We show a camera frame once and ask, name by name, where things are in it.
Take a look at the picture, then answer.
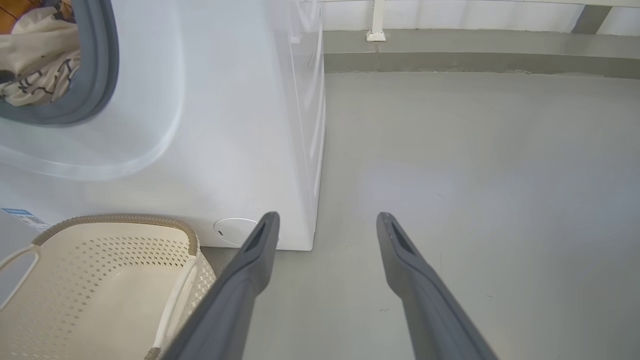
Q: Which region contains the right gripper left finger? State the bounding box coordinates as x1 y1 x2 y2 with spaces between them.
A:
161 211 281 360

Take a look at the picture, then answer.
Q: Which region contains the round white filter cover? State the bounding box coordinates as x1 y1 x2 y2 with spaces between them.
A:
213 217 261 247

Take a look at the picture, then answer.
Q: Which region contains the cream perforated plastic laundry basket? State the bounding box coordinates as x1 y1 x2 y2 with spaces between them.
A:
0 214 217 360

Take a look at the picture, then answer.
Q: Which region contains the blue energy label sticker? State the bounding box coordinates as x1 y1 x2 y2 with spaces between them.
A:
0 207 52 233

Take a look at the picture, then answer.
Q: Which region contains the cream garment with black print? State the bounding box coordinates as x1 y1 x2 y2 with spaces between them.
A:
0 5 82 107

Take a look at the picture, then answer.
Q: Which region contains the grey metal post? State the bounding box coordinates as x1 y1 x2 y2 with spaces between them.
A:
571 5 614 35

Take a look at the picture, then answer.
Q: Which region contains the white metal railing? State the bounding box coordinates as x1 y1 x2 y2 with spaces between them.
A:
320 0 640 42

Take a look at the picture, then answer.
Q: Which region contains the white front-load washing machine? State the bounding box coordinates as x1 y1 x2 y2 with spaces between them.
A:
0 0 327 252

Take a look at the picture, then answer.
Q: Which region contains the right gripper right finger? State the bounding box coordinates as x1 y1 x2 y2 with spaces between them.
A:
376 211 498 360

